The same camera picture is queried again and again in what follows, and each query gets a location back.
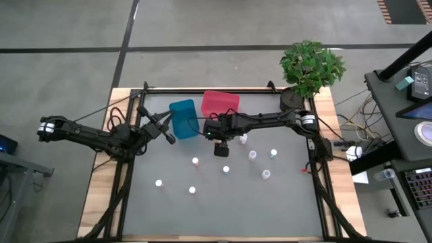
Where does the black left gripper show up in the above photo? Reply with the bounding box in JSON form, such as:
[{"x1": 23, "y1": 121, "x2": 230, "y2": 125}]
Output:
[{"x1": 136, "y1": 105, "x2": 176, "y2": 145}]

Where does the blue plastic bin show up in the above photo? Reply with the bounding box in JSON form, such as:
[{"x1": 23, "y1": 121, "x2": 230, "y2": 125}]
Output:
[{"x1": 168, "y1": 99, "x2": 200, "y2": 140}]

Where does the red plastic bin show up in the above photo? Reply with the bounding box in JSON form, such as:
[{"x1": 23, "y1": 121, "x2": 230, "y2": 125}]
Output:
[{"x1": 200, "y1": 90, "x2": 241, "y2": 119}]

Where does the black plant pot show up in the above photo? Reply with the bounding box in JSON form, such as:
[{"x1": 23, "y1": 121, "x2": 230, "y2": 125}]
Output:
[{"x1": 279, "y1": 86, "x2": 306, "y2": 113}]

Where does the green leafy plant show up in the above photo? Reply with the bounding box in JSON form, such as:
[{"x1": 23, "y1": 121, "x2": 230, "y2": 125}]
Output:
[{"x1": 279, "y1": 39, "x2": 347, "y2": 99}]

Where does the white power adapter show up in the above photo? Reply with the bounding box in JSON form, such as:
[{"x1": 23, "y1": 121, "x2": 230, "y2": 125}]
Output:
[{"x1": 346, "y1": 145, "x2": 362, "y2": 162}]

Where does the white paper sheet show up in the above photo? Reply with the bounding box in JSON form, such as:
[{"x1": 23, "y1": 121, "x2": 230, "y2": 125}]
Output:
[{"x1": 352, "y1": 171, "x2": 370, "y2": 185}]

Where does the grey side table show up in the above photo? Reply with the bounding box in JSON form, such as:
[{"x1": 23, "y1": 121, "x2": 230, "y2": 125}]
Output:
[{"x1": 0, "y1": 151, "x2": 55, "y2": 243}]

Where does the blue-lit device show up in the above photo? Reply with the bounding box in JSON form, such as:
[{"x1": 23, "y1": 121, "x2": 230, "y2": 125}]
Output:
[{"x1": 0, "y1": 134, "x2": 18, "y2": 155}]

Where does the dark grey side desk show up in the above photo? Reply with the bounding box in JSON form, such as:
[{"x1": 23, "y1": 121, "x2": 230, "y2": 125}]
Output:
[{"x1": 349, "y1": 60, "x2": 432, "y2": 243}]

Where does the clear plastic water bottle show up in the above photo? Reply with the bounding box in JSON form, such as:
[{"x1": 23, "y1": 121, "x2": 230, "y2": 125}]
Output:
[{"x1": 373, "y1": 168, "x2": 396, "y2": 182}]

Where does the small teal box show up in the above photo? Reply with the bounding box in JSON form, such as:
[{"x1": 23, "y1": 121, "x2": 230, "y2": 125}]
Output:
[{"x1": 395, "y1": 76, "x2": 414, "y2": 91}]

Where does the black pole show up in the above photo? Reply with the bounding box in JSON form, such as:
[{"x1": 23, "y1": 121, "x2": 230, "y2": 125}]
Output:
[{"x1": 377, "y1": 30, "x2": 432, "y2": 82}]

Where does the tablet with blue screen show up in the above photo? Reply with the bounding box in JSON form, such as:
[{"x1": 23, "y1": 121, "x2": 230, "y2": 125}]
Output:
[{"x1": 396, "y1": 101, "x2": 432, "y2": 122}]

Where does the black power brick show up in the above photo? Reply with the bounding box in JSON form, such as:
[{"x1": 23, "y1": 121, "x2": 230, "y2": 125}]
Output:
[{"x1": 406, "y1": 65, "x2": 432, "y2": 103}]

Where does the round white disc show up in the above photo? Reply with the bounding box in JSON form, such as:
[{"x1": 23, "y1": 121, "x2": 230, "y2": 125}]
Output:
[{"x1": 414, "y1": 121, "x2": 432, "y2": 147}]

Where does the keyboard with coloured keys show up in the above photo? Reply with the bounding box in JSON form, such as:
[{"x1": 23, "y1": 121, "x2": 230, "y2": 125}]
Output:
[{"x1": 404, "y1": 167, "x2": 432, "y2": 211}]

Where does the brown striped floor mat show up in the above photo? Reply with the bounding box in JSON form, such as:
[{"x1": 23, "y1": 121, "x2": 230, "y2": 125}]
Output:
[{"x1": 377, "y1": 0, "x2": 432, "y2": 25}]

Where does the black metal rig frame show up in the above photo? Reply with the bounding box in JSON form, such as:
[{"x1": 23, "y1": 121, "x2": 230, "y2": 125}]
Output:
[{"x1": 76, "y1": 80, "x2": 369, "y2": 243}]

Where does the long black cable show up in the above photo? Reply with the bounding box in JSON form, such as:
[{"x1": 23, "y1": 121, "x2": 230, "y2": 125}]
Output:
[{"x1": 74, "y1": 86, "x2": 149, "y2": 122}]

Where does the tangled cable bundle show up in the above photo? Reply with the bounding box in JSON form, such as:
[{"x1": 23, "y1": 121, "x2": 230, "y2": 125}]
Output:
[{"x1": 333, "y1": 88, "x2": 394, "y2": 144}]

